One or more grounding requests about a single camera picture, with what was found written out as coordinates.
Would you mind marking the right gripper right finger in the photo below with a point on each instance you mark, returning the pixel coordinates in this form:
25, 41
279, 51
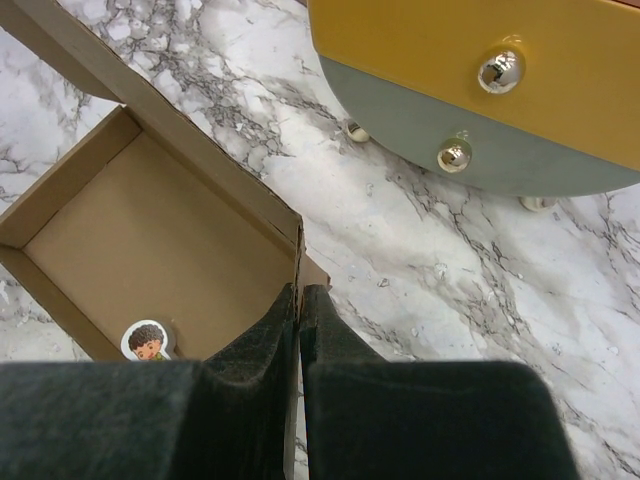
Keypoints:
370, 418

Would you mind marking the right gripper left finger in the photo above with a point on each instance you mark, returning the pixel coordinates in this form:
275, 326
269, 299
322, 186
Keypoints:
230, 416

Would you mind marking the small cartoon sticker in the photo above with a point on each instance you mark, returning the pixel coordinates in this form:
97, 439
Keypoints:
146, 340

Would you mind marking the cardboard box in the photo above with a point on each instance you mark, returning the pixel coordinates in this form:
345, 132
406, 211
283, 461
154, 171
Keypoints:
146, 218

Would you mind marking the round cream drawer cabinet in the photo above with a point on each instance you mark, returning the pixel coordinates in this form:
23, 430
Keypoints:
532, 99

